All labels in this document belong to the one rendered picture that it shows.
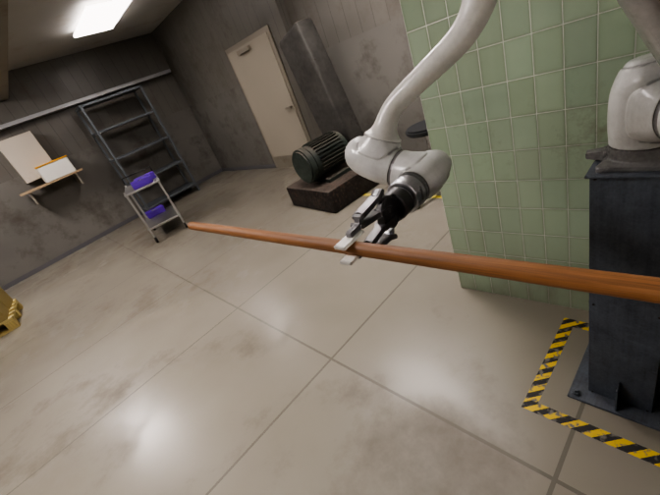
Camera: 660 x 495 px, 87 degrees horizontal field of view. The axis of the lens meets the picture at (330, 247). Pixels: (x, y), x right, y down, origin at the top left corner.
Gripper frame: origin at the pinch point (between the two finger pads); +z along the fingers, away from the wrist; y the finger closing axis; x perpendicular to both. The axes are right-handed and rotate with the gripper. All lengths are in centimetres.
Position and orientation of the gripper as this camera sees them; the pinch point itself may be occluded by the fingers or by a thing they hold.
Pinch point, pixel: (352, 247)
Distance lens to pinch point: 73.7
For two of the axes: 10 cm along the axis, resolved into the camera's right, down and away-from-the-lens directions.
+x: -7.1, -1.0, 7.0
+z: -6.2, 5.7, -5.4
